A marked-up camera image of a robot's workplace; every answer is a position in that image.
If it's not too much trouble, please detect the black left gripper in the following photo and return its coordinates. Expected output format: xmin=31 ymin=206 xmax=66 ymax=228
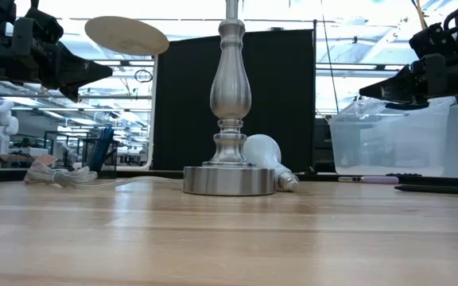
xmin=12 ymin=0 xmax=114 ymax=102

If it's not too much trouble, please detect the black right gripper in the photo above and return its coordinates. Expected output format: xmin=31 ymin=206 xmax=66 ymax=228
xmin=359 ymin=21 xmax=458 ymax=106

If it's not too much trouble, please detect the clear cord with printed tag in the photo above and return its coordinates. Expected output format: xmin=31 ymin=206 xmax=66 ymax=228
xmin=24 ymin=153 xmax=184 ymax=190

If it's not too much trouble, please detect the white globe lightbulb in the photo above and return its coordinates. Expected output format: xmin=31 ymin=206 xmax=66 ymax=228
xmin=243 ymin=133 xmax=301 ymax=193

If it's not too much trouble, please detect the silver table lamp base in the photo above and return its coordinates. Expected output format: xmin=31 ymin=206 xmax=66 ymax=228
xmin=181 ymin=0 xmax=277 ymax=197

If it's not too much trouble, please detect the clear plastic storage bin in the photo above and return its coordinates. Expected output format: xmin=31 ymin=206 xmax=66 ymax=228
xmin=328 ymin=96 xmax=452 ymax=178

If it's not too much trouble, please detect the pink white marker pen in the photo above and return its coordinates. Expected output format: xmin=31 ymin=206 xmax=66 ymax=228
xmin=337 ymin=174 xmax=400 ymax=185

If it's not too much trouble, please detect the black pen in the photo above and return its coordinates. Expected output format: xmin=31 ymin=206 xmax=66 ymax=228
xmin=394 ymin=184 xmax=458 ymax=196

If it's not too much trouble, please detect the black partition panel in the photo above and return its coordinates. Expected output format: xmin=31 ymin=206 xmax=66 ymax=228
xmin=152 ymin=28 xmax=317 ymax=172

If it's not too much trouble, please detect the black aluminium table frame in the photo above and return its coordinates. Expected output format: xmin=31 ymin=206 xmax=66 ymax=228
xmin=292 ymin=171 xmax=458 ymax=188

